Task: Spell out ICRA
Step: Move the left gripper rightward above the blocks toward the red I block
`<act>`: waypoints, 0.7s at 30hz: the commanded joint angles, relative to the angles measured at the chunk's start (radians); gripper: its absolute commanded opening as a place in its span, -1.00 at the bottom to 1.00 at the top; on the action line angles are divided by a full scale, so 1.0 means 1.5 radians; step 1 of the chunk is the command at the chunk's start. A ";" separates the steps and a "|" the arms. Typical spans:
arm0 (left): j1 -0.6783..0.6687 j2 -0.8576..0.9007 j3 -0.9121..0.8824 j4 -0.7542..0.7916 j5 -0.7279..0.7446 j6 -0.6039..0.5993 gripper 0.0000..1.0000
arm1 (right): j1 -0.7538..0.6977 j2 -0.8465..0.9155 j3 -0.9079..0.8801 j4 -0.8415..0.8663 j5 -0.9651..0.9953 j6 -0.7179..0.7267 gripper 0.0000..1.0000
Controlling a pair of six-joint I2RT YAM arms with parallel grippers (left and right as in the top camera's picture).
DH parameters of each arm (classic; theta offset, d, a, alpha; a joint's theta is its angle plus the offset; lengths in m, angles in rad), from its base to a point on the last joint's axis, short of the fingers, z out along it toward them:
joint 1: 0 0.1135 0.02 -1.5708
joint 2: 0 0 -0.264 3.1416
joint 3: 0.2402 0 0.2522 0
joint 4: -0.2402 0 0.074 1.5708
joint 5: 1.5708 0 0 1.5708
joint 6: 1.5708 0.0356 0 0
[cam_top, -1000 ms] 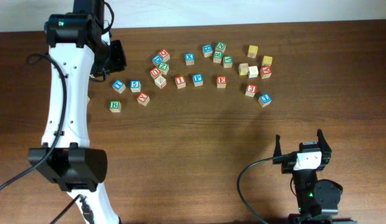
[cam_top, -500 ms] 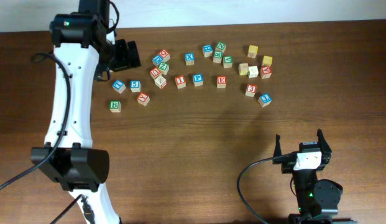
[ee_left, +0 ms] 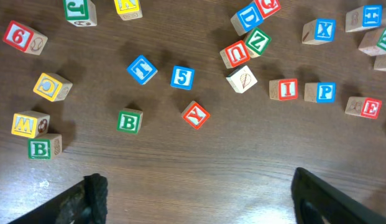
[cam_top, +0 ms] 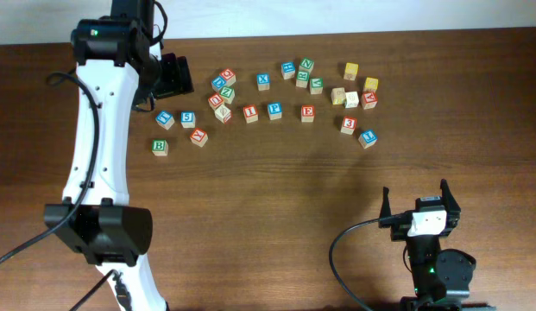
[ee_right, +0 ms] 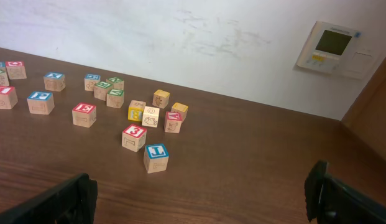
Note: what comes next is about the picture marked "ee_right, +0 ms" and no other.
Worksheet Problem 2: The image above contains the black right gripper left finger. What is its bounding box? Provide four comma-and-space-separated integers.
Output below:
0, 173, 98, 224

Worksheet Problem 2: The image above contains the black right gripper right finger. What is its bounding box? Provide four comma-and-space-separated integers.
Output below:
304, 160, 386, 224

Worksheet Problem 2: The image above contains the red I wooden block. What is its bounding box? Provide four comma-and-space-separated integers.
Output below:
0, 86, 18, 110

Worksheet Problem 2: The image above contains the red 3 wooden block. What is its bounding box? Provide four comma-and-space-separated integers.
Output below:
121, 124, 147, 152

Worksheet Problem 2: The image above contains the red E wooden block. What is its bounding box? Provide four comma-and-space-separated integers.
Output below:
72, 103, 97, 128

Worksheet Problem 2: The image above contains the blue L wooden block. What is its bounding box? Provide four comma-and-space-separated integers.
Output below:
144, 144, 169, 174

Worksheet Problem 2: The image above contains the blue P wooden block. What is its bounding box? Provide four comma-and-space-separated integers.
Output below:
27, 91, 55, 114

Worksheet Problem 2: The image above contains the yellow sided wooden block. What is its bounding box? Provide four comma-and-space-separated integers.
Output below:
127, 100, 146, 121

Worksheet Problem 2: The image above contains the green V wooden block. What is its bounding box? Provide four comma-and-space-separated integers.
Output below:
106, 89, 124, 108

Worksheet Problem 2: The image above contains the plain O wooden block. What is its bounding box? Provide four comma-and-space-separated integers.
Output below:
142, 106, 160, 128

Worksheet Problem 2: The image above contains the green R wooden block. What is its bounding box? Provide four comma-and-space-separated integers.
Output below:
93, 82, 113, 101

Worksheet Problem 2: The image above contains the blue X wooden block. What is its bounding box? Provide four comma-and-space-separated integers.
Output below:
44, 72, 66, 91

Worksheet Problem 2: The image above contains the blue H wooden block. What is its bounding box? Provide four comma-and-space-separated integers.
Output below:
84, 73, 101, 91

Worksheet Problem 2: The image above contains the green N wooden block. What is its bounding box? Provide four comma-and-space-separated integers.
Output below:
106, 77, 124, 90

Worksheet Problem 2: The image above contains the red A wooden block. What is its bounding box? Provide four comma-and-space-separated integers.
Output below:
164, 111, 183, 133

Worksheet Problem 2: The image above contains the yellow top block far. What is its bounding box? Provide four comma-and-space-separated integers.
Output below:
152, 90, 170, 109

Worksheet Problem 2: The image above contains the yellow top block right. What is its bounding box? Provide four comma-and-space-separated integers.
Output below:
171, 103, 188, 121

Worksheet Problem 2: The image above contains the green Z wooden block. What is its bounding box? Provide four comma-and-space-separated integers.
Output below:
0, 69, 9, 86

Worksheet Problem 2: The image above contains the red Q wooden block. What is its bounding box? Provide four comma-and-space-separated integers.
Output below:
5, 61, 27, 80

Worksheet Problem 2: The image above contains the white wall control panel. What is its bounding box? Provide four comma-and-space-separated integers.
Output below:
296, 21, 380, 80

